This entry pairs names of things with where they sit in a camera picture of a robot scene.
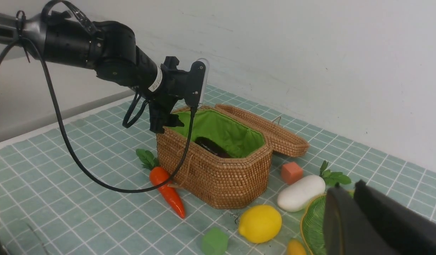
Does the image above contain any purple toy eggplant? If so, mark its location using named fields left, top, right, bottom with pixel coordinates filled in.
left=194, top=137, right=232, bottom=158

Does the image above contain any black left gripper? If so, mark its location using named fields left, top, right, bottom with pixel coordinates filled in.
left=148, top=56, right=188, bottom=134

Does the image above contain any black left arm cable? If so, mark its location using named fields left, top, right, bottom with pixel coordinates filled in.
left=0, top=35, right=198, bottom=255

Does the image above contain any yellow toy banana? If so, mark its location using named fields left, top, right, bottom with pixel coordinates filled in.
left=286, top=239, right=307, bottom=255

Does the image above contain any woven wicker basket green lining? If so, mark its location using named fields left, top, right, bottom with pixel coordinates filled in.
left=156, top=105, right=274, bottom=210

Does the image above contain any green leaf-shaped glass plate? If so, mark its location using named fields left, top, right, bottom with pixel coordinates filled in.
left=300, top=193, right=327, bottom=255

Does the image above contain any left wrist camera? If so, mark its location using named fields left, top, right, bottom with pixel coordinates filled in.
left=183, top=58, right=210, bottom=108

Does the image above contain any yellow toy lemon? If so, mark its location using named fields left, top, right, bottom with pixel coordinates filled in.
left=238, top=204, right=282, bottom=244

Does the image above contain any white toy radish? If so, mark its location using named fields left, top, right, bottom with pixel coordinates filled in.
left=277, top=161, right=352, bottom=213

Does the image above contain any green foam cube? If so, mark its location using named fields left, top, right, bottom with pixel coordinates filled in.
left=200, top=227, right=229, bottom=255

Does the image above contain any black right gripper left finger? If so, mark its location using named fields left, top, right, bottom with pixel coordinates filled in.
left=323, top=186, right=399, bottom=255

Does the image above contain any woven wicker basket lid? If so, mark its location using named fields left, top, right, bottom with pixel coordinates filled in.
left=215, top=104, right=310, bottom=158

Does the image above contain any orange foam cube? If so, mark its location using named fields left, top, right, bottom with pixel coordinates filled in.
left=281, top=162, right=303, bottom=185

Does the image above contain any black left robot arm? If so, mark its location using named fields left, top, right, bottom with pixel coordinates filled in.
left=0, top=0, right=199, bottom=134

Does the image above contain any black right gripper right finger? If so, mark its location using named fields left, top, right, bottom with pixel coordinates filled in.
left=354, top=180, right=436, bottom=255

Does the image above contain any orange toy carrot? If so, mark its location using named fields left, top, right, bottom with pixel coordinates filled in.
left=135, top=148, right=186, bottom=219

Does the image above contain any green checkered tablecloth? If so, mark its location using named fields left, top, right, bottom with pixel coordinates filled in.
left=0, top=86, right=436, bottom=255

